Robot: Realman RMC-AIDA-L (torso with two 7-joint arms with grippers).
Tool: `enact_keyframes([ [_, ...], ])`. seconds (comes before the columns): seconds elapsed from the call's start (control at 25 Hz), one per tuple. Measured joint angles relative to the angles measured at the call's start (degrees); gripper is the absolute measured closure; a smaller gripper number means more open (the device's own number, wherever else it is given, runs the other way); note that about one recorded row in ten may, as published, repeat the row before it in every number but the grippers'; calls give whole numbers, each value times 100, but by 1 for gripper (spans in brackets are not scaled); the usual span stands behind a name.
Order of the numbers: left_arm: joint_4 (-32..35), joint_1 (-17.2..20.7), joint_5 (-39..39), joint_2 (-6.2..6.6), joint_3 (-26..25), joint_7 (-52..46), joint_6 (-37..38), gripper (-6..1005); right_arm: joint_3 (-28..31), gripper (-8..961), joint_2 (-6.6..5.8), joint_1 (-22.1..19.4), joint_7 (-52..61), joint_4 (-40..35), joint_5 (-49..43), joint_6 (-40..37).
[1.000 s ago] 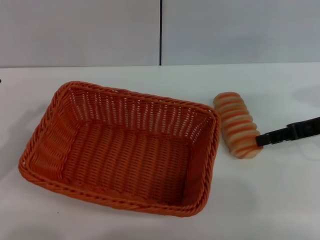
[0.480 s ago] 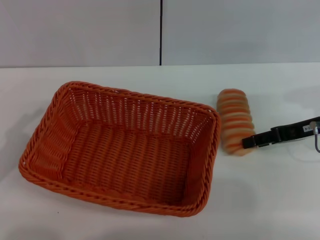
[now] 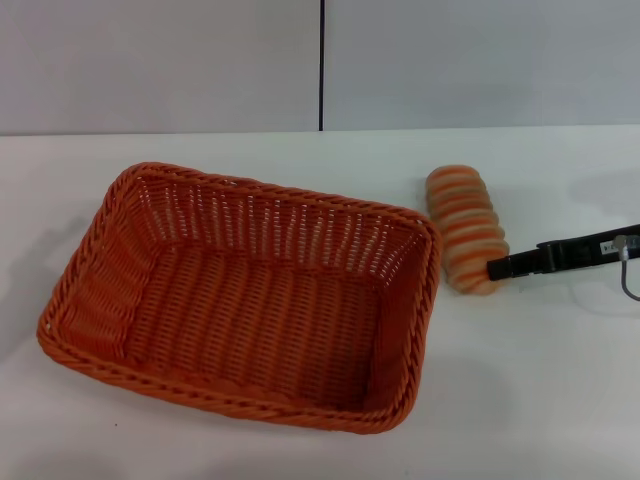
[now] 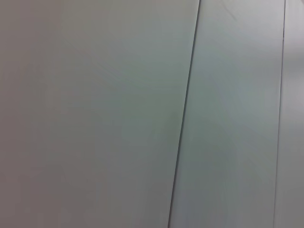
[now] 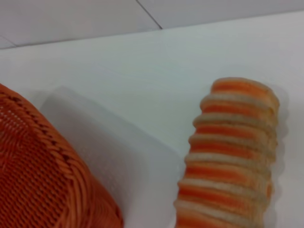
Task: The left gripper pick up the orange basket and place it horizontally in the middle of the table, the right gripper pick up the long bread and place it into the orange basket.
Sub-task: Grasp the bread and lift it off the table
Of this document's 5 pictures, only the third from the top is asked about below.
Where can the striped orange white bread loaf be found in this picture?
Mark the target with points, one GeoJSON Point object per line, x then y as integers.
{"type": "Point", "coordinates": [462, 225]}

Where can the orange woven plastic basket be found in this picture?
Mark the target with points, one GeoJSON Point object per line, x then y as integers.
{"type": "Point", "coordinates": [240, 300]}

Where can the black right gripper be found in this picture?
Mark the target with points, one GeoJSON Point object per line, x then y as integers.
{"type": "Point", "coordinates": [580, 252]}

